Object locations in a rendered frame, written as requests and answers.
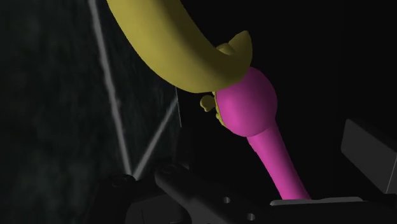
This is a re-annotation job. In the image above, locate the pink and yellow toy wand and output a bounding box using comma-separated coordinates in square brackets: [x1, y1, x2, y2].
[106, 0, 312, 201]

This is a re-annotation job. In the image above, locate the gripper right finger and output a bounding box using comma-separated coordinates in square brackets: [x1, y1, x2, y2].
[340, 118, 397, 195]

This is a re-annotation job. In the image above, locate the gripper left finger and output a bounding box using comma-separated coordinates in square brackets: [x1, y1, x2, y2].
[104, 164, 367, 224]

